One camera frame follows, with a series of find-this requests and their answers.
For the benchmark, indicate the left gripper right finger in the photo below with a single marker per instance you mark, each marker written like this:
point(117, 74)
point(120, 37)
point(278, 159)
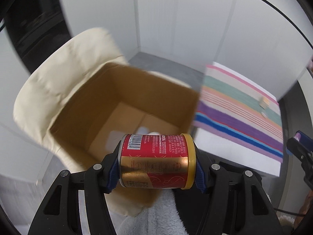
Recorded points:
point(236, 204)

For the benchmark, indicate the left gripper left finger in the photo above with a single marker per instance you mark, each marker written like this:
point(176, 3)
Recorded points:
point(59, 211)

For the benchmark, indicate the beige cardboard cosmetic box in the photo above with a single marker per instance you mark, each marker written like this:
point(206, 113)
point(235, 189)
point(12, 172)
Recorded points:
point(264, 102)

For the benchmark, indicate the red gold tin can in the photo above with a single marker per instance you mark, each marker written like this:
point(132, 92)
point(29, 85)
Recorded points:
point(157, 161)

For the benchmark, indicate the white round compact case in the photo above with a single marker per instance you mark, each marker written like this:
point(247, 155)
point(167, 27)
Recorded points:
point(145, 131)

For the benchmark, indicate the blue purple small tube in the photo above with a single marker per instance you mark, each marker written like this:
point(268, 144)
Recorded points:
point(297, 136)

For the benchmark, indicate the translucent square plastic lid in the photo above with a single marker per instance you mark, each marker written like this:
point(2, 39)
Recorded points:
point(113, 139)

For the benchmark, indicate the white table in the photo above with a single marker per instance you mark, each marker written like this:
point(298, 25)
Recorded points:
point(226, 149)

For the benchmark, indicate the grey fluffy blanket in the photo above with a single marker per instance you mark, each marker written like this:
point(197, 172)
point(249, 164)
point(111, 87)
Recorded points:
point(161, 218)

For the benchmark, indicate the striped colourful cloth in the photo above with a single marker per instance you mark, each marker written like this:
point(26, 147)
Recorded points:
point(229, 107)

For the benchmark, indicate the cream padded armchair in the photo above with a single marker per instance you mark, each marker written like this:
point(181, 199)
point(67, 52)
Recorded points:
point(54, 82)

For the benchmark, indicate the brown cardboard box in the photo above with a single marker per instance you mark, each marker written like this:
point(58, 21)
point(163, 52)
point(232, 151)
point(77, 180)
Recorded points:
point(123, 98)

